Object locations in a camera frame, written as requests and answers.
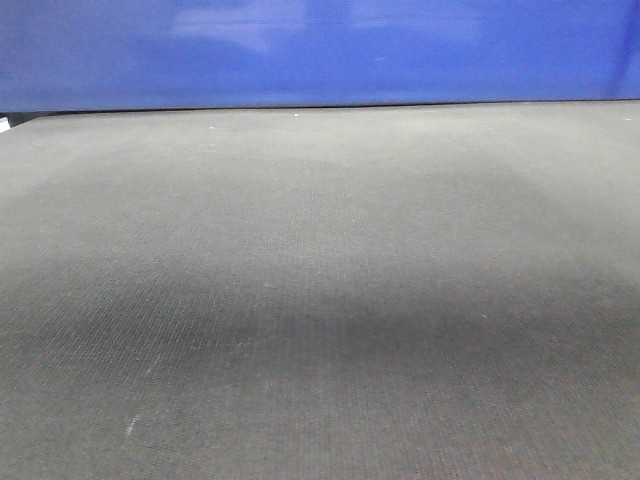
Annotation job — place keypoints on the large blue plastic bin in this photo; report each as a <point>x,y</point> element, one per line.
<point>119,55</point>

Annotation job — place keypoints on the dark conveyor belt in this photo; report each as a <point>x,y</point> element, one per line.
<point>396,293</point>

